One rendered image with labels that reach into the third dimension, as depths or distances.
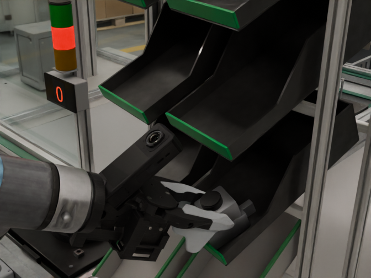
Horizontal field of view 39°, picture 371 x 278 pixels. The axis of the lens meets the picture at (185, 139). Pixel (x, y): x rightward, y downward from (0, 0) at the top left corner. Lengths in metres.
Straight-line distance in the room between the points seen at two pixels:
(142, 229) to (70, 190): 0.11
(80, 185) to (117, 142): 1.21
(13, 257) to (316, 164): 0.68
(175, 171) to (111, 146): 0.92
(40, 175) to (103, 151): 1.17
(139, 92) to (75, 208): 0.27
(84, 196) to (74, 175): 0.03
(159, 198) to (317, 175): 0.22
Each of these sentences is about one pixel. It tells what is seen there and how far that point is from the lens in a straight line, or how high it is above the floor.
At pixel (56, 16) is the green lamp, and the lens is 1.21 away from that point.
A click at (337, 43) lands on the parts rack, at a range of 0.65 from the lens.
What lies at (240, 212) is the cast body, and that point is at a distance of 0.72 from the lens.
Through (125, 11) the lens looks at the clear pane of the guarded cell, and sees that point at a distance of 2.50.
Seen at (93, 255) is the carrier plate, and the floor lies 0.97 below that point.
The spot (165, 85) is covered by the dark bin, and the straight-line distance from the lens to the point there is 0.78.
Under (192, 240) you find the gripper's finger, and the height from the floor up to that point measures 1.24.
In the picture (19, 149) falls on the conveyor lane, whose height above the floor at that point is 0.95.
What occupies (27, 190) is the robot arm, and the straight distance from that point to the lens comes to 0.56.
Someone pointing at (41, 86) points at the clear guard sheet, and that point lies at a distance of 1.45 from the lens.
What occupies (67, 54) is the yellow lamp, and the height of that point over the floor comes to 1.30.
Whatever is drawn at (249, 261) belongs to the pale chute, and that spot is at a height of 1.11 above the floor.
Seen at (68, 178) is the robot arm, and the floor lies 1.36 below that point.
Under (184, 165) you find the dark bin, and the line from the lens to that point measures 0.86.
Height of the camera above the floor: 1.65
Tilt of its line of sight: 26 degrees down
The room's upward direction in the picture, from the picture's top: straight up
